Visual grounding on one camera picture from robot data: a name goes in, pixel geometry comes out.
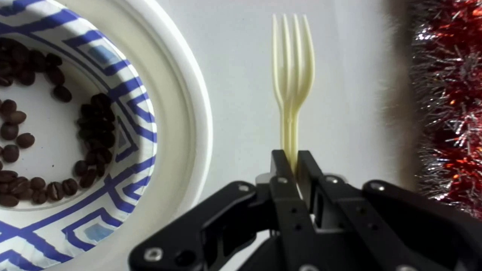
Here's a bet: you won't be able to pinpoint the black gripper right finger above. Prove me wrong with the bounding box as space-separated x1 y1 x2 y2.
296 150 482 271

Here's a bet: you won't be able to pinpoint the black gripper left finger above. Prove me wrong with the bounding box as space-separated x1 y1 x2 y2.
128 148 322 271

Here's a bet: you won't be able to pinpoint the cream plastic fork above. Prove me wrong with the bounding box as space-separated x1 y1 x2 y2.
269 13 317 175

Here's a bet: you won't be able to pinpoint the red silver tinsel garland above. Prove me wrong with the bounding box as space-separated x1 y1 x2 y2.
388 0 482 220

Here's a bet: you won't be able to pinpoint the white round plate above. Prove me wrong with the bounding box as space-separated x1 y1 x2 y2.
0 0 215 271

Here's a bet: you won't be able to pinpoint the blue patterned paper bowl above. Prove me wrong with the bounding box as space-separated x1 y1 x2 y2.
0 0 159 271

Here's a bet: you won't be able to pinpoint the coffee beans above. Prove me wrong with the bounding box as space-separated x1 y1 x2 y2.
0 37 119 210

